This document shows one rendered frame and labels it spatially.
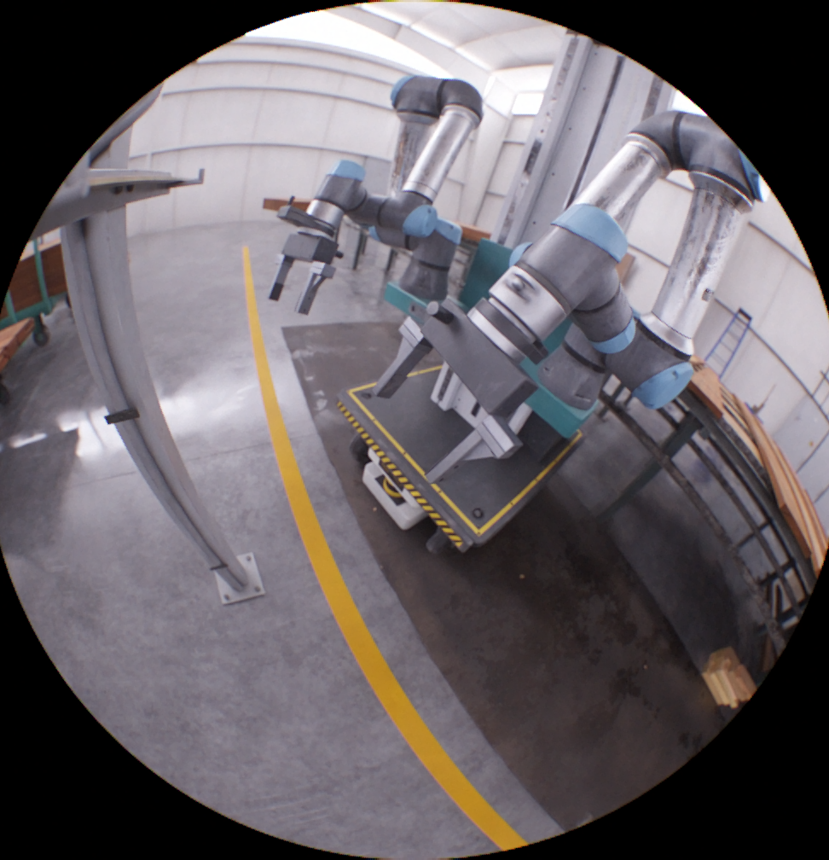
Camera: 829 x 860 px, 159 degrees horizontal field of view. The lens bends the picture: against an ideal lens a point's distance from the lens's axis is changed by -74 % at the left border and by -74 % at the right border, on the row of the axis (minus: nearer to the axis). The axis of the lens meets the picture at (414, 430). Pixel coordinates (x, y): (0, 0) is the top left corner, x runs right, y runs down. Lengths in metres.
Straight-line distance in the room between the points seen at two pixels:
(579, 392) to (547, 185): 0.59
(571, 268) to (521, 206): 0.62
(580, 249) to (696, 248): 0.27
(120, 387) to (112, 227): 0.19
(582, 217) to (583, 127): 0.69
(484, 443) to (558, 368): 0.37
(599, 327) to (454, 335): 0.17
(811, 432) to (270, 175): 12.71
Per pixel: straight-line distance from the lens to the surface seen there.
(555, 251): 0.30
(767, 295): 7.66
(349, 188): 0.65
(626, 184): 0.53
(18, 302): 3.34
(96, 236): 0.36
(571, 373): 0.63
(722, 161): 0.55
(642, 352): 0.54
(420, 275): 0.85
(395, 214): 0.67
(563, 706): 1.28
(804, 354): 7.74
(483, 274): 0.89
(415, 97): 0.88
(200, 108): 9.07
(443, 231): 0.84
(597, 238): 0.31
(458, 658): 1.05
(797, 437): 7.18
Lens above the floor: 0.98
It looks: 42 degrees down
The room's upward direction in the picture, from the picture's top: 20 degrees clockwise
